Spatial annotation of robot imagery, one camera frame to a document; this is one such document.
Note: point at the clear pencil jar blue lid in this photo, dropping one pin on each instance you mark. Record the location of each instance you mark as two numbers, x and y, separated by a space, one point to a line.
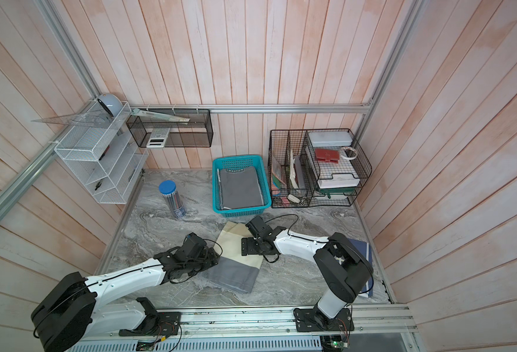
169 191

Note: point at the white flat box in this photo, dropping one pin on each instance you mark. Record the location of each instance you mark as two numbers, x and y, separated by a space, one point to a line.
330 139

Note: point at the red wallet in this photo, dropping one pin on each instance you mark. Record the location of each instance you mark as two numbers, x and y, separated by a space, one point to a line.
327 156

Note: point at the teal plastic basket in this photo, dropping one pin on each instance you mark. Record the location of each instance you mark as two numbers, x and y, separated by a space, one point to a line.
239 162

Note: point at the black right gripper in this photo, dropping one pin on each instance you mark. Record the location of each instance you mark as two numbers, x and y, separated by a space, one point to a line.
248 242

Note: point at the plain grey pillowcase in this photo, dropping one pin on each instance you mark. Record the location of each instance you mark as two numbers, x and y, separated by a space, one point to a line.
239 189

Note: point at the white tape roll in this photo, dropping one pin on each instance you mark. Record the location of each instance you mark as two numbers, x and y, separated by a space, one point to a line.
349 153

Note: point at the white calculator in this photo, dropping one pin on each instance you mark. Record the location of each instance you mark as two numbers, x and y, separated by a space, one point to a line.
158 138

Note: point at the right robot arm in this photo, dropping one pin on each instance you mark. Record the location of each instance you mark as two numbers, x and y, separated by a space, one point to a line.
345 269

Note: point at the white paper tray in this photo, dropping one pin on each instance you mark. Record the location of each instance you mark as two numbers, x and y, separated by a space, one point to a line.
332 176

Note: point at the black wire wall basket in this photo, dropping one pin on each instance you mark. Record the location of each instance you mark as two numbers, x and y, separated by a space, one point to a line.
198 133

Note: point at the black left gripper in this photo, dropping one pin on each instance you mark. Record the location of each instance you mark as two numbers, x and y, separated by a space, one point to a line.
211 260

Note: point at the clear long ruler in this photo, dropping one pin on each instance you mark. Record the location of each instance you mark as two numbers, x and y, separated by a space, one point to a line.
158 117

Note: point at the beige and grey pillowcase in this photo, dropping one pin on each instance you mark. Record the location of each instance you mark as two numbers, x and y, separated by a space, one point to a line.
234 272

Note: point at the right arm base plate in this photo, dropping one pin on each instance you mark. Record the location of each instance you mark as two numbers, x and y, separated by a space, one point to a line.
313 320

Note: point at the black wire desk organizer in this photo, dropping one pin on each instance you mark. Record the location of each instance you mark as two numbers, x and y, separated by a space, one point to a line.
291 184

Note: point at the white mesh wall shelf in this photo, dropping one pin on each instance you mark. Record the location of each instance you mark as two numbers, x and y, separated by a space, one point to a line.
106 161

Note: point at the clear triangle ruler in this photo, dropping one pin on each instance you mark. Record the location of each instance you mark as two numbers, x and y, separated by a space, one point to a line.
90 119

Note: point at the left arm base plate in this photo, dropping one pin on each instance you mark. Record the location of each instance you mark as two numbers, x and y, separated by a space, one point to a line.
163 324

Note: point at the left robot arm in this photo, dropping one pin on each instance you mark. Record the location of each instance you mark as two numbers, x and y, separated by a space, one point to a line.
81 306

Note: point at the navy blue striped pillowcase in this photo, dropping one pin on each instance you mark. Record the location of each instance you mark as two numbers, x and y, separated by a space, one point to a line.
365 249

